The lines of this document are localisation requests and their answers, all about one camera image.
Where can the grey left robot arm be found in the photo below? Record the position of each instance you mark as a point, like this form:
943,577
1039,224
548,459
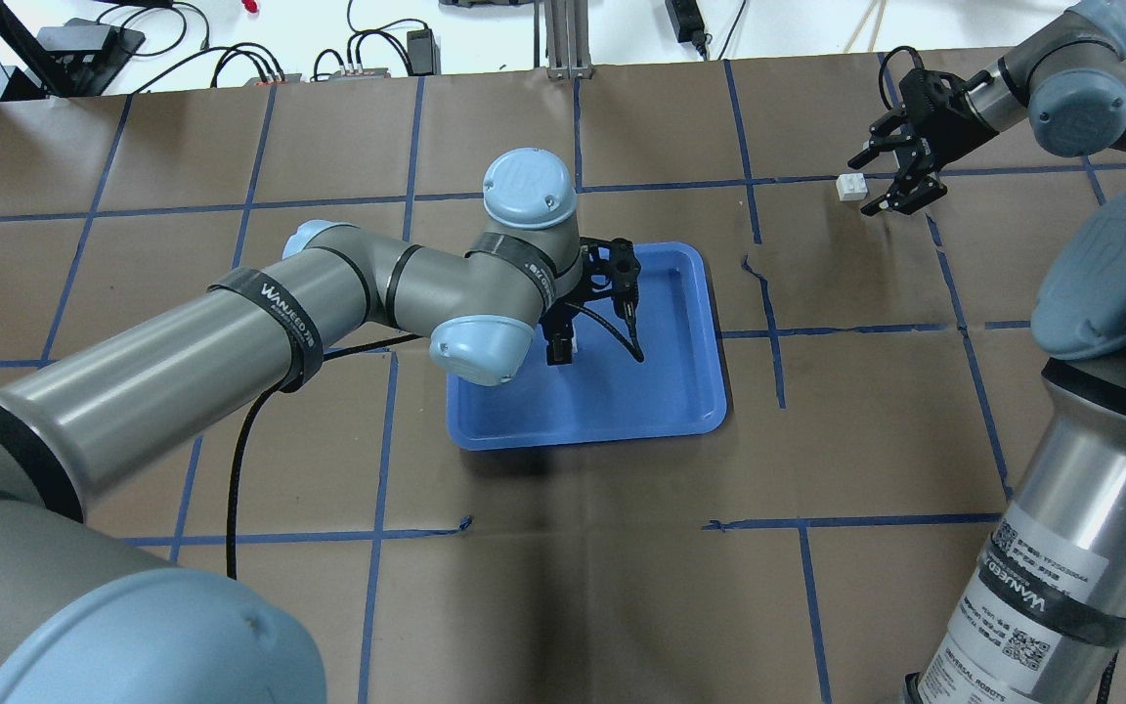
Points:
85,618

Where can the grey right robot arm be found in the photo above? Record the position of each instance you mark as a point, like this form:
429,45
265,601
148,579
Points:
1044,614

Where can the black power adapter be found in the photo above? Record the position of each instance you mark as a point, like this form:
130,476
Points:
423,52

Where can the brown paper table mat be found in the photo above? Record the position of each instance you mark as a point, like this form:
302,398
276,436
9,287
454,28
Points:
884,396

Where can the aluminium frame post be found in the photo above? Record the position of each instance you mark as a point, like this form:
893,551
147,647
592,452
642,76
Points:
566,32

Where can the black power strip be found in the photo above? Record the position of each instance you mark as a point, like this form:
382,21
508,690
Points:
687,23

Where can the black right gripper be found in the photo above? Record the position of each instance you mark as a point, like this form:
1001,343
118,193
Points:
940,125

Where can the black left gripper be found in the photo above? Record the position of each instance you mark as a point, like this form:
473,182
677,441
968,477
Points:
559,322

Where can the red black usb hub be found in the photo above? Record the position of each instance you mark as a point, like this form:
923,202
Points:
358,73
288,78

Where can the blue plastic tray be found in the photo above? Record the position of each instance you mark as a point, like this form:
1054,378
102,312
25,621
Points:
604,395

